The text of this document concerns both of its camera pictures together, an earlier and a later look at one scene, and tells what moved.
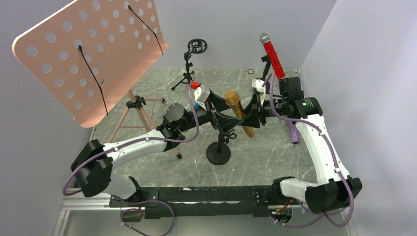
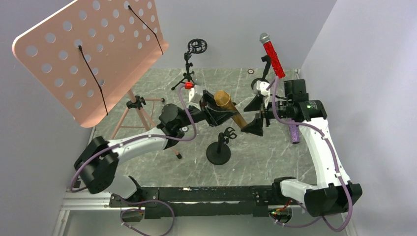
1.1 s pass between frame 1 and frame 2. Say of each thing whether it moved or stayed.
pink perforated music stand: stayed
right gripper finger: moved
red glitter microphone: stayed
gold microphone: moved
